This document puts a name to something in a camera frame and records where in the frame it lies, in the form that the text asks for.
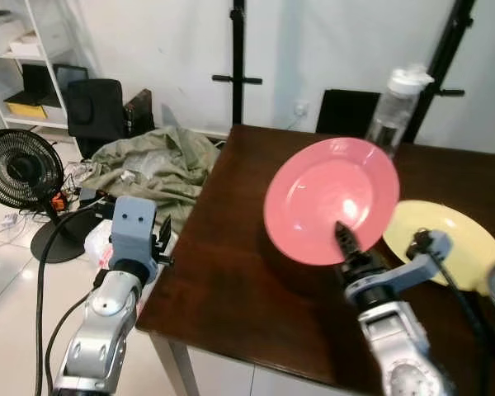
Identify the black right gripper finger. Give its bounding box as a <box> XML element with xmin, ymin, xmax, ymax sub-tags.
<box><xmin>334</xmin><ymin>220</ymin><xmax>361</xmax><ymax>264</ymax></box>

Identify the pink plate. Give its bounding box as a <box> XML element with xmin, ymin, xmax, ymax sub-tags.
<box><xmin>263</xmin><ymin>137</ymin><xmax>401</xmax><ymax>266</ymax></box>

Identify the olive green cloth heap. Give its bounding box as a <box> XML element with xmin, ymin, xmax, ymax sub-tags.
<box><xmin>81</xmin><ymin>125</ymin><xmax>224</xmax><ymax>228</ymax></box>

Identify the dark brown wooden table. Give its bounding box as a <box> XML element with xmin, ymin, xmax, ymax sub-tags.
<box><xmin>136</xmin><ymin>124</ymin><xmax>495</xmax><ymax>396</ymax></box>

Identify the yellow plate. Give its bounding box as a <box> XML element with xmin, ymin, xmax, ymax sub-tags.
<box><xmin>383</xmin><ymin>200</ymin><xmax>495</xmax><ymax>294</ymax></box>

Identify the black chair backrest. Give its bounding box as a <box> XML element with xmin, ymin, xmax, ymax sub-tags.
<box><xmin>316</xmin><ymin>89</ymin><xmax>382</xmax><ymax>137</ymax></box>

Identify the black office chair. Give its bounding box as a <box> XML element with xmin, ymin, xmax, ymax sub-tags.
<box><xmin>66</xmin><ymin>78</ymin><xmax>153</xmax><ymax>159</ymax></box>

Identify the clear water bottle white lid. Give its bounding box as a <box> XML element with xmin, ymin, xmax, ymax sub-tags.
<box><xmin>365</xmin><ymin>64</ymin><xmax>434</xmax><ymax>158</ymax></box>

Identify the yellow box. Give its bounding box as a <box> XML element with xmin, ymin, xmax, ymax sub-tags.
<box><xmin>4</xmin><ymin>101</ymin><xmax>49</xmax><ymax>121</ymax></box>

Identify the black stand pole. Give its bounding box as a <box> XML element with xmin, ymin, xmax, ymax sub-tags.
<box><xmin>404</xmin><ymin>0</ymin><xmax>477</xmax><ymax>141</ymax></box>
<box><xmin>213</xmin><ymin>0</ymin><xmax>263</xmax><ymax>126</ymax></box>

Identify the black laptop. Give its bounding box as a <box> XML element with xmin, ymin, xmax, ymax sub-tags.
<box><xmin>21</xmin><ymin>64</ymin><xmax>90</xmax><ymax>104</ymax></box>

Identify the white open bookshelf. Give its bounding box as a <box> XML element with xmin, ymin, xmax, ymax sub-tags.
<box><xmin>0</xmin><ymin>0</ymin><xmax>96</xmax><ymax>133</ymax></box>

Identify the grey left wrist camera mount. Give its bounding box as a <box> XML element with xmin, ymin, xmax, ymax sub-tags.
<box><xmin>109</xmin><ymin>196</ymin><xmax>159</xmax><ymax>286</ymax></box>

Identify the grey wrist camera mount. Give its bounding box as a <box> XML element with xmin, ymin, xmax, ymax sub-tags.
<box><xmin>344</xmin><ymin>231</ymin><xmax>453</xmax><ymax>308</ymax></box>
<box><xmin>109</xmin><ymin>196</ymin><xmax>159</xmax><ymax>286</ymax></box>

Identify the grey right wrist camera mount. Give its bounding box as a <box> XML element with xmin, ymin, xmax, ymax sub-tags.
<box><xmin>344</xmin><ymin>231</ymin><xmax>453</xmax><ymax>308</ymax></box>

